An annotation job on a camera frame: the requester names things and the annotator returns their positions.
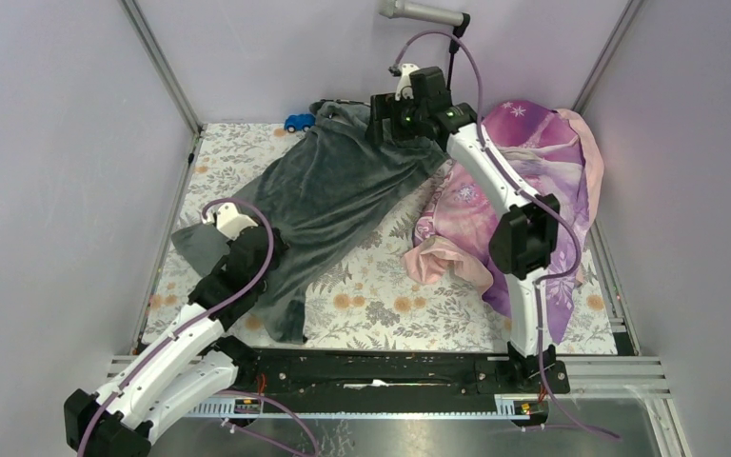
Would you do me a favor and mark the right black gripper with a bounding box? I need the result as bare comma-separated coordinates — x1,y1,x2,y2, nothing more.
364,93,426,146

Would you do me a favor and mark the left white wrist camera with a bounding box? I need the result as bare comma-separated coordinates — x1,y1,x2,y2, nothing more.
213,204,258,240

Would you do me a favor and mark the grey plush pillowcase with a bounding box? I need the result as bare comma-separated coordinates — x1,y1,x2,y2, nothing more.
172,100,446,344

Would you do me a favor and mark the blue toy car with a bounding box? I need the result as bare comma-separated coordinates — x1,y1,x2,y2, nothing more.
283,113,315,133

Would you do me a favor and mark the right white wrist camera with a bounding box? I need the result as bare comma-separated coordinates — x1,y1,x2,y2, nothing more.
389,63,420,101

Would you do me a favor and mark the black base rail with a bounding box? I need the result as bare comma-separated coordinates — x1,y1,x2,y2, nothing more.
135,340,572,418

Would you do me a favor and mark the black microphone stand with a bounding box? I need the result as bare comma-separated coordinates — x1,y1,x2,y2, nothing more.
446,12,471,89

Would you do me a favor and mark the purple princess print blanket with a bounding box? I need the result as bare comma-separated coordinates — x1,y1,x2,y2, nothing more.
403,100,604,317

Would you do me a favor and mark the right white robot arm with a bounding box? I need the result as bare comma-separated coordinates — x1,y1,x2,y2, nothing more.
365,64,560,392

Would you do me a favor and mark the silver microphone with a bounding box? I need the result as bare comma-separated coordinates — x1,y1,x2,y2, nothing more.
377,0,469,28

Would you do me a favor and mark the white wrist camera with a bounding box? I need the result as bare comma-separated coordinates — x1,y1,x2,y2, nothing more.
389,63,420,101
213,204,258,240

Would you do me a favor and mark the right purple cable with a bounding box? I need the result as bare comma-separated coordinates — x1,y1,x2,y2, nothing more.
391,30,622,443

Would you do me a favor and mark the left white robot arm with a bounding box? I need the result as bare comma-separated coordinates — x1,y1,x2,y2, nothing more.
64,226,287,456

